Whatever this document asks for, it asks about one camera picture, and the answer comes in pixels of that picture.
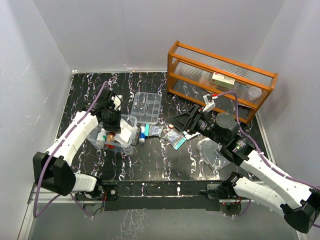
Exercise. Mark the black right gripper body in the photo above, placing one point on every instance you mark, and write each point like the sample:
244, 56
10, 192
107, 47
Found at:
196, 117

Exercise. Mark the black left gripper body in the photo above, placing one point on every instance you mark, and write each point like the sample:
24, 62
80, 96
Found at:
113, 122

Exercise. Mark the brown syrup bottle orange cap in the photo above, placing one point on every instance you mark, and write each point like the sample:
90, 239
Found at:
110, 138

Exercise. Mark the white medicine bottle green label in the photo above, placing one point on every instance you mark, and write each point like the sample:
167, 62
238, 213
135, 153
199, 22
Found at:
101, 138

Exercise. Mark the white gauze dressing packet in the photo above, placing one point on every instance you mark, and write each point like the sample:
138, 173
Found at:
125, 133

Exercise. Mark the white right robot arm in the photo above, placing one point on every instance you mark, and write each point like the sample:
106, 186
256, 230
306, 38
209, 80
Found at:
297, 202

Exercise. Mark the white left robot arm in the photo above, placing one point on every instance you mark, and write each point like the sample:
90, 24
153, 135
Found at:
53, 168

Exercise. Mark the clear medicine kit box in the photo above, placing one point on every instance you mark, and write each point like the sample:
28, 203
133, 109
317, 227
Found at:
127, 150

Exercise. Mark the clear kit box lid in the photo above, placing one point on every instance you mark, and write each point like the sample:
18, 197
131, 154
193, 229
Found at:
209, 151

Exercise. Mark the cream medicine box on shelf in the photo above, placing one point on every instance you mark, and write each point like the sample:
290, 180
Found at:
222, 80

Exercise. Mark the teal topped cotton swab bag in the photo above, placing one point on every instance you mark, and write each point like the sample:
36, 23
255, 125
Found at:
175, 139

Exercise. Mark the teal topped packet under gauze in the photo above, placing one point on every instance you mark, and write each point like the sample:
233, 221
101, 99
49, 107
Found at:
153, 130

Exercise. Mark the blue white bandage roll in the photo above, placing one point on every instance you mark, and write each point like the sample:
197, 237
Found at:
142, 137

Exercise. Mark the clear compartment organizer tray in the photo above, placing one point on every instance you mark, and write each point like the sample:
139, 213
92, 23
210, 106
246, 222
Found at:
146, 107

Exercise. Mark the orange wooden shelf rack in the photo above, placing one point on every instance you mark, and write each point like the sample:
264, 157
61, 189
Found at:
193, 73

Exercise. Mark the clear plastic cup on shelf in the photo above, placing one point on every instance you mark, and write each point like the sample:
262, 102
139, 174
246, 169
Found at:
254, 93

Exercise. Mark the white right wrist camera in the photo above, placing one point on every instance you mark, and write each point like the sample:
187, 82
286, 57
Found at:
209, 100

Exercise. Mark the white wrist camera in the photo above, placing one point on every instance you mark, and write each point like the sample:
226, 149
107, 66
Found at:
209, 100
117, 101

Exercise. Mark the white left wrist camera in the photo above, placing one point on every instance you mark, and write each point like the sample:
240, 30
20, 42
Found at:
117, 101

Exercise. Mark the black front mounting rail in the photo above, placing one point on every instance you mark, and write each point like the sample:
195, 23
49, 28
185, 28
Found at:
158, 195

